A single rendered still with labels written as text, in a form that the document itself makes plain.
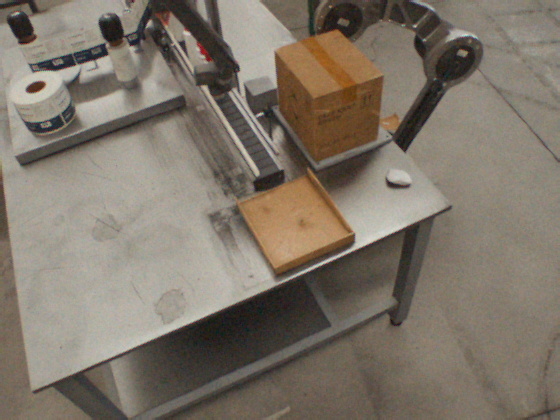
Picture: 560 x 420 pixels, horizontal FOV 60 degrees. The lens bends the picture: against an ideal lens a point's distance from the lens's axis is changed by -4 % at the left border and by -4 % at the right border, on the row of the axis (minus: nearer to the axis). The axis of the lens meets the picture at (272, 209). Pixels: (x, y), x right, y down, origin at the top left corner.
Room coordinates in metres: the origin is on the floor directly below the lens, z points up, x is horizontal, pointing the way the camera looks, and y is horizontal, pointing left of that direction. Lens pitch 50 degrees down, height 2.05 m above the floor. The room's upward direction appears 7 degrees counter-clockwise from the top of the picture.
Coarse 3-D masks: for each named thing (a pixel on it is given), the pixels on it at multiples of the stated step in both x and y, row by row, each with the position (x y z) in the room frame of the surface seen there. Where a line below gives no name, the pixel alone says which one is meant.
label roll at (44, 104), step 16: (32, 80) 1.62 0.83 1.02; (48, 80) 1.60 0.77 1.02; (16, 96) 1.53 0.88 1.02; (32, 96) 1.52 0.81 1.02; (48, 96) 1.50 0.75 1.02; (64, 96) 1.55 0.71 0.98; (32, 112) 1.47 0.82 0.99; (48, 112) 1.48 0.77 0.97; (64, 112) 1.52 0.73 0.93; (32, 128) 1.48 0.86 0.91; (48, 128) 1.47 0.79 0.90
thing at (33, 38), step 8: (8, 16) 1.85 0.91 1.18; (16, 16) 1.83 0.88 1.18; (24, 16) 1.85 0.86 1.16; (8, 24) 1.84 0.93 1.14; (16, 24) 1.82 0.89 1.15; (24, 24) 1.84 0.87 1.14; (16, 32) 1.82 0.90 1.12; (24, 32) 1.82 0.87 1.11; (32, 32) 1.85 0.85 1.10; (16, 40) 1.86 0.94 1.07; (24, 40) 1.83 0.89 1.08; (32, 40) 1.84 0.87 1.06; (24, 48) 1.82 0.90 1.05; (24, 56) 1.83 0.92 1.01; (32, 56) 1.82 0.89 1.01; (32, 64) 1.82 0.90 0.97; (32, 72) 1.83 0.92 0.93
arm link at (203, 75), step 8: (200, 64) 1.41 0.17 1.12; (208, 64) 1.41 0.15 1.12; (224, 64) 1.36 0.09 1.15; (232, 64) 1.36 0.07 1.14; (200, 72) 1.38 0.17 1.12; (208, 72) 1.38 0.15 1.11; (216, 72) 1.38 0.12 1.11; (224, 72) 1.35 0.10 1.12; (232, 72) 1.36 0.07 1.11; (200, 80) 1.37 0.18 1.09; (208, 80) 1.38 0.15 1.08
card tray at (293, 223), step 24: (264, 192) 1.08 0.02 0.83; (288, 192) 1.07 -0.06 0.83; (312, 192) 1.05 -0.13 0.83; (264, 216) 0.98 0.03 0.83; (288, 216) 0.97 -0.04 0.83; (312, 216) 0.96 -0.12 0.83; (336, 216) 0.94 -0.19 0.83; (264, 240) 0.89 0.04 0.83; (288, 240) 0.88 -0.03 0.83; (312, 240) 0.87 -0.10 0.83; (336, 240) 0.83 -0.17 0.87; (288, 264) 0.78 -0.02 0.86
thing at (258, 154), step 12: (168, 36) 2.04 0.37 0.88; (228, 96) 1.54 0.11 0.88; (228, 108) 1.47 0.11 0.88; (228, 120) 1.40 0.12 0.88; (240, 120) 1.39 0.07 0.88; (240, 132) 1.33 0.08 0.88; (252, 132) 1.32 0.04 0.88; (252, 144) 1.26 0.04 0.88; (252, 156) 1.20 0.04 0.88; (264, 156) 1.20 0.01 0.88; (264, 168) 1.14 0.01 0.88; (276, 168) 1.13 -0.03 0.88
